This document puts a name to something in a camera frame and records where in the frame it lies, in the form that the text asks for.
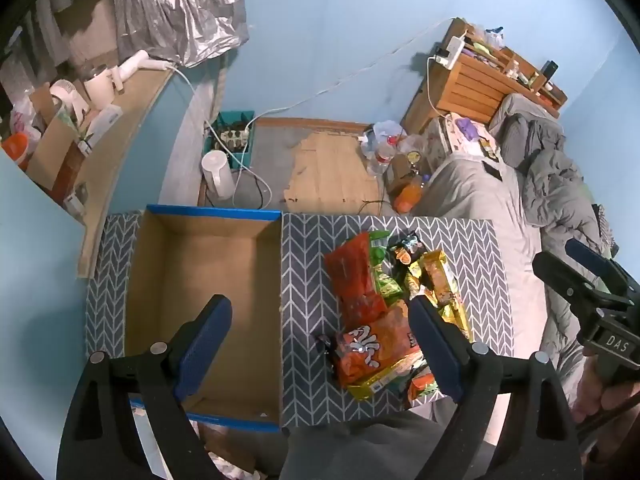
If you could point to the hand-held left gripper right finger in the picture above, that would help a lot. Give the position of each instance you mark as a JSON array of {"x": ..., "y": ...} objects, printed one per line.
[{"x": 435, "y": 345}]

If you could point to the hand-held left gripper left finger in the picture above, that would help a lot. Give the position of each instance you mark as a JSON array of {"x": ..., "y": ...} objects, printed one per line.
[{"x": 205, "y": 345}]

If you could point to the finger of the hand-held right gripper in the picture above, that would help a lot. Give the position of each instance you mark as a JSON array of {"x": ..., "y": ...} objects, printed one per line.
[
  {"x": 585, "y": 255},
  {"x": 560, "y": 277}
]

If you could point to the yellow orange snack packet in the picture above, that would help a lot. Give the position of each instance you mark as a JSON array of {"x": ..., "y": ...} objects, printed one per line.
[{"x": 437, "y": 275}]

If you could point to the orange snack bag white letters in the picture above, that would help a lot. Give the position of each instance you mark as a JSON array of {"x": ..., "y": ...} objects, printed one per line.
[{"x": 365, "y": 350}]

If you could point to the blue-rimmed cardboard box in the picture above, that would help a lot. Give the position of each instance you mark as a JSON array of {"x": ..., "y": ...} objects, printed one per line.
[{"x": 200, "y": 260}]

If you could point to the red-orange snack bag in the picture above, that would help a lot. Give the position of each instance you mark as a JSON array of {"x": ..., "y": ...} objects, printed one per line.
[{"x": 350, "y": 275}]

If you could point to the person's right hand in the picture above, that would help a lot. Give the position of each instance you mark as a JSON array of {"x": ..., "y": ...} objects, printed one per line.
[{"x": 617, "y": 400}]

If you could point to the grey duvet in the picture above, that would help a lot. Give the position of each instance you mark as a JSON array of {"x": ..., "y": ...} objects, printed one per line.
[{"x": 550, "y": 175}]

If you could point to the dark snack packet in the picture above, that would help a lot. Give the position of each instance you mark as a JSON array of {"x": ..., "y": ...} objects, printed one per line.
[{"x": 406, "y": 252}]

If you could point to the grey bed sheet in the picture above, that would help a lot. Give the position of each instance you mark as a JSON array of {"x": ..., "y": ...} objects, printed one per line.
[{"x": 475, "y": 195}]

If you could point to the orange drink bottle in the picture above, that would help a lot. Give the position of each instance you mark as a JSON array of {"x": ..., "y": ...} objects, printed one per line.
[{"x": 407, "y": 197}]

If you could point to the white kettle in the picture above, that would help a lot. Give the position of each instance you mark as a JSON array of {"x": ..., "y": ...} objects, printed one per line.
[{"x": 217, "y": 175}]

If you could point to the purple cloth item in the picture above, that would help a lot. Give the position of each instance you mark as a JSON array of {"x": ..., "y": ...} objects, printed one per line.
[{"x": 467, "y": 130}]

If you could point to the black bottle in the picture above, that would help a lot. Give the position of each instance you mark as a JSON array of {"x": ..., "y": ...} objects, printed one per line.
[{"x": 550, "y": 71}]

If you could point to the teal basket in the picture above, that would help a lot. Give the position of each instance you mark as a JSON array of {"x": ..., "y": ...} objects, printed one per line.
[{"x": 245, "y": 155}]

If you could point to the clear plastic bottle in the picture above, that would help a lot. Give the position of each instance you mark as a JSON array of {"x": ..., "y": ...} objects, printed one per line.
[{"x": 382, "y": 157}]

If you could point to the wooden headboard shelf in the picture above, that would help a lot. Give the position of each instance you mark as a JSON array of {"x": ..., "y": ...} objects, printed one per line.
[{"x": 465, "y": 90}]

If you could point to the wooden side shelf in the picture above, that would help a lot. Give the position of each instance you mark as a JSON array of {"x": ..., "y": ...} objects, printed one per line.
[{"x": 130, "y": 120}]

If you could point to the white power strip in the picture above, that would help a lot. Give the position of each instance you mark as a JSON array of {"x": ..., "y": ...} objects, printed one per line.
[{"x": 452, "y": 50}]

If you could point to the small brown cardboard box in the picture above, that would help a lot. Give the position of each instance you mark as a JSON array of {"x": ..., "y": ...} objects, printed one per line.
[{"x": 50, "y": 145}]

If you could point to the orange lidded container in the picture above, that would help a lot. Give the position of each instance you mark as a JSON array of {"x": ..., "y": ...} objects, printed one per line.
[{"x": 15, "y": 147}]

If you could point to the white paper roll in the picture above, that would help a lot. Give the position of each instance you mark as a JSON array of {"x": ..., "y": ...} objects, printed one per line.
[{"x": 99, "y": 87}]

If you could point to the white hair dryer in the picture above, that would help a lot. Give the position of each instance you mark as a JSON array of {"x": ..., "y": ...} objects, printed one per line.
[{"x": 137, "y": 62}]

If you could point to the silver foil curtain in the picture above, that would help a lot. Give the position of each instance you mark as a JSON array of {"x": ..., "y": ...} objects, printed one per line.
[{"x": 175, "y": 5}]

